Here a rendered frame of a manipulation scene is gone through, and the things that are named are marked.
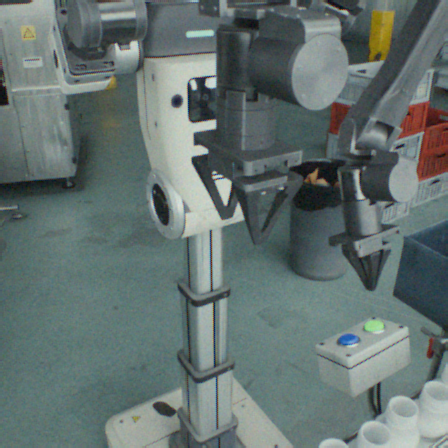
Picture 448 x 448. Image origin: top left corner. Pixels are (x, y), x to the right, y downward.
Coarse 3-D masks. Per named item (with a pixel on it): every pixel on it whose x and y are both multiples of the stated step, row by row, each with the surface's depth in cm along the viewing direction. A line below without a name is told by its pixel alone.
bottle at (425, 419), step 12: (432, 384) 61; (444, 384) 60; (420, 396) 61; (432, 396) 61; (444, 396) 60; (420, 408) 60; (432, 408) 58; (444, 408) 58; (420, 420) 60; (432, 420) 59; (444, 420) 59; (420, 432) 59; (432, 432) 59; (444, 432) 59; (420, 444) 60; (444, 444) 61
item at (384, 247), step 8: (376, 240) 72; (360, 248) 70; (368, 248) 71; (376, 248) 72; (384, 248) 73; (360, 256) 70; (384, 256) 73; (360, 264) 77; (384, 264) 74; (376, 280) 75
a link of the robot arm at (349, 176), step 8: (368, 160) 70; (344, 168) 72; (352, 168) 71; (360, 168) 69; (344, 176) 72; (352, 176) 71; (360, 176) 70; (344, 184) 72; (352, 184) 71; (360, 184) 71; (344, 192) 72; (352, 192) 71; (360, 192) 71; (344, 200) 73; (352, 200) 72; (368, 200) 72
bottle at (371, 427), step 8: (368, 424) 55; (376, 424) 55; (360, 432) 54; (368, 432) 56; (376, 432) 56; (384, 432) 55; (352, 440) 58; (360, 440) 54; (368, 440) 58; (376, 440) 56; (384, 440) 55
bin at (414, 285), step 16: (432, 224) 145; (416, 240) 143; (432, 240) 148; (416, 256) 137; (432, 256) 132; (400, 272) 144; (416, 272) 138; (432, 272) 133; (400, 288) 145; (416, 288) 140; (432, 288) 134; (416, 304) 141; (432, 304) 136; (432, 320) 137
